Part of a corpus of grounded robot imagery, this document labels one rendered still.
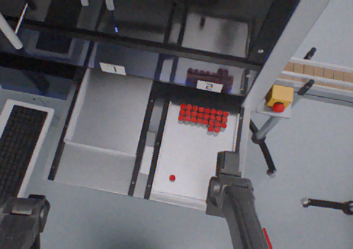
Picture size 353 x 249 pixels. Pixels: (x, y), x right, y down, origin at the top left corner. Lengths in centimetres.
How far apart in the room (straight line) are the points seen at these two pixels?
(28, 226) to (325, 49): 234
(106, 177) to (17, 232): 57
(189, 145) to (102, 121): 34
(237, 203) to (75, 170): 73
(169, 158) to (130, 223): 93
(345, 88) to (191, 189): 70
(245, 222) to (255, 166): 157
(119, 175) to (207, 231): 99
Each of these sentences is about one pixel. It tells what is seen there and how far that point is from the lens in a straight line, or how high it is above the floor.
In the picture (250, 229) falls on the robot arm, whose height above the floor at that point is 148.
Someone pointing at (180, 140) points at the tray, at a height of 88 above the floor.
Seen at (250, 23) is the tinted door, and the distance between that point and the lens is 89.
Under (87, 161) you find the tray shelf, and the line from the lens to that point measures 126.
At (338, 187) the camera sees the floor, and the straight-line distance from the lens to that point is 236.
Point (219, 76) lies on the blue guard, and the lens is 111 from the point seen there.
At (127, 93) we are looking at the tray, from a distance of 132.
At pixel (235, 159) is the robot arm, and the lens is 82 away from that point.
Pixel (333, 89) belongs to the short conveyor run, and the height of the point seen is 93.
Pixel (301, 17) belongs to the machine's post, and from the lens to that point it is 85.
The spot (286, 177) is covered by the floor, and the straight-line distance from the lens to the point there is 224.
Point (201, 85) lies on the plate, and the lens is 118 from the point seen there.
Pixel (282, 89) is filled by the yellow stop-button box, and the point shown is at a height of 103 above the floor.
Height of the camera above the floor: 208
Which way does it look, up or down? 71 degrees down
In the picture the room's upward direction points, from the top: 5 degrees clockwise
